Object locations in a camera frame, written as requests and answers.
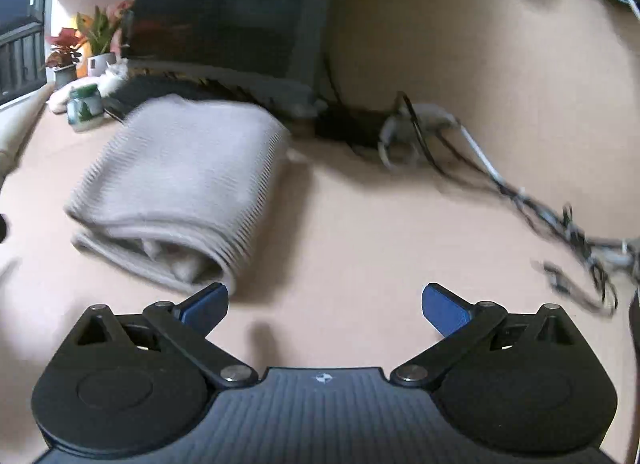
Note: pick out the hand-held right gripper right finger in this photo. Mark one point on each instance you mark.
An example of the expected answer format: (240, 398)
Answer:
(442, 306)

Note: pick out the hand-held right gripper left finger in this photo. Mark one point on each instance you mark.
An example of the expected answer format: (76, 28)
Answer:
(207, 305)

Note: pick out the grey striped towel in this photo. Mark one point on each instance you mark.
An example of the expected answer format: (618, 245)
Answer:
(180, 183)

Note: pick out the black power adapter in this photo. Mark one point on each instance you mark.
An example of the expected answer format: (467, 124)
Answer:
(350, 124)

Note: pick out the green glass jar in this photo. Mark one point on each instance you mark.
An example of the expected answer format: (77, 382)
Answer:
(85, 106)

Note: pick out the white plush toy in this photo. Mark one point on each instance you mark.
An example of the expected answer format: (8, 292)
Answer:
(107, 78)

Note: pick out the white tapered object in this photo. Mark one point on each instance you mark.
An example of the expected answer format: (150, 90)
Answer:
(20, 123)

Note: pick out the green plant in white pot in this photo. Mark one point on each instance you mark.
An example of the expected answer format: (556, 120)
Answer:
(102, 33)

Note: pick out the dark computer monitor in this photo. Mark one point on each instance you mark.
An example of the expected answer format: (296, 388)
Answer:
(225, 13)

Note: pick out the red leaf potted plant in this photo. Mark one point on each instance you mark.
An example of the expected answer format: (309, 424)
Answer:
(64, 46)

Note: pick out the dark window railing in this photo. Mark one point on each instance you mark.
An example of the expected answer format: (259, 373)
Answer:
(20, 48)

